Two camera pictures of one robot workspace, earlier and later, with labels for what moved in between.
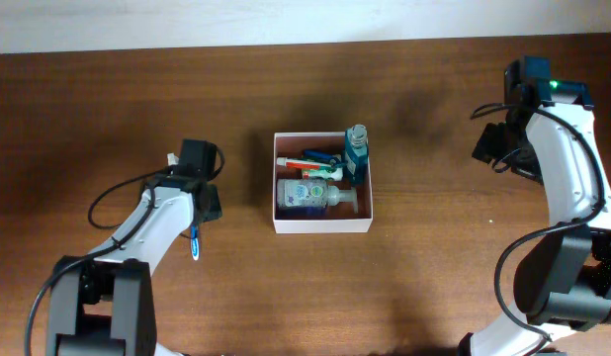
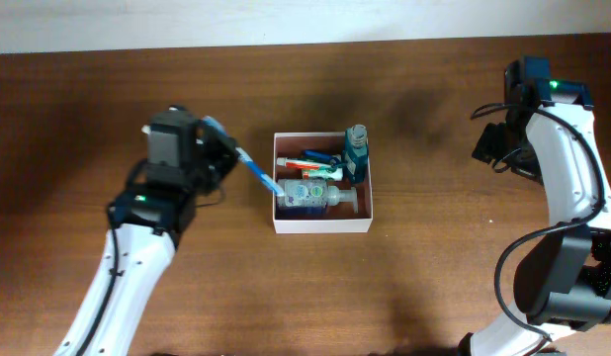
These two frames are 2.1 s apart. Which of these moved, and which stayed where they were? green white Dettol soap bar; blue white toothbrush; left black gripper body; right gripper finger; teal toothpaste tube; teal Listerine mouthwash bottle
Moved: left black gripper body; blue white toothbrush
Stayed: teal toothpaste tube; teal Listerine mouthwash bottle; right gripper finger; green white Dettol soap bar
